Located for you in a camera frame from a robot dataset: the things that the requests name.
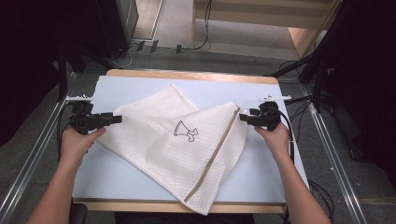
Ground person's right hand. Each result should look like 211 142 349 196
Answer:
253 122 292 161

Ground light wooden shelf frame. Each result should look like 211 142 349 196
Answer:
191 0 344 60

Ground white floor cable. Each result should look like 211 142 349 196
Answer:
110 43 139 69

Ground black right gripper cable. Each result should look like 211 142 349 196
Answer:
272 105 295 164

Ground black floor cable loop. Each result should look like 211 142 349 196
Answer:
307 179 336 224

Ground person's left hand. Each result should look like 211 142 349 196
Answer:
59 126 107 167

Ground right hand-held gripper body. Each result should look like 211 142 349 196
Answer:
254 94 292 132

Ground black hanging cable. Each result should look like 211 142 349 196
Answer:
181 0 213 52

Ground white zippered laundry bag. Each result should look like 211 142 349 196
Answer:
96 83 250 217

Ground light blue table mat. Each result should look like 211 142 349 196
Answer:
72 75 310 204

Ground thin black floor cables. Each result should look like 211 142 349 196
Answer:
283 94 314 143

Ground black metal stand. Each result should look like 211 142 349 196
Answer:
264 52 326 114
56 45 69 103

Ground wooden table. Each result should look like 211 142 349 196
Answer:
71 68 311 215

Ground metal floor rail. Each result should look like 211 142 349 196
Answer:
299 83 370 224
0 72 78 224

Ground dark cabinet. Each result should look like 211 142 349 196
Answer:
94 0 140 60

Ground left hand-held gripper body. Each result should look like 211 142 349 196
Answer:
65 95 106 136

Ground black chair part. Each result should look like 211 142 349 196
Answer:
68 203 89 224

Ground person's dark clothing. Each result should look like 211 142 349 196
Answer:
114 212 256 224

